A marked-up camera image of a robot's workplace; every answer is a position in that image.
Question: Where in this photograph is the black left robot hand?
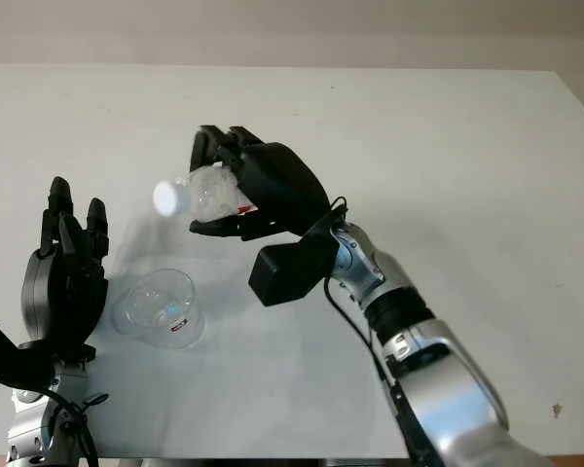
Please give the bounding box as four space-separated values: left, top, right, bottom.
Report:
19 176 111 364

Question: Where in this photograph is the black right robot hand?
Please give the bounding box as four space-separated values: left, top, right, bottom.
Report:
188 125 333 242

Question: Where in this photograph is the clear plastic water bottle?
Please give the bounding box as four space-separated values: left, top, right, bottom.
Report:
152 163 262 220

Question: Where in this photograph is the clear glass cup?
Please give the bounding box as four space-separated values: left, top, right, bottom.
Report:
112 268 207 350

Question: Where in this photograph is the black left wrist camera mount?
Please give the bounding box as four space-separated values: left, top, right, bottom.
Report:
0 315 60 391

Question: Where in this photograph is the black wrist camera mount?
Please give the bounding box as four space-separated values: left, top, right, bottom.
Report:
248 210 345 308
0 315 60 391

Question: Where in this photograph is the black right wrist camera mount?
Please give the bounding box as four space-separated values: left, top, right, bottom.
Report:
248 210 345 308

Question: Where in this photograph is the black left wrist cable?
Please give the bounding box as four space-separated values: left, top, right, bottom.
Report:
42 387 110 467

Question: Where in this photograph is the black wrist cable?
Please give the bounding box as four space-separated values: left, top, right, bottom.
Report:
42 387 110 467
322 195 435 467

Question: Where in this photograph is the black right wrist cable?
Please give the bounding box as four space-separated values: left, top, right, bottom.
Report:
322 195 435 467

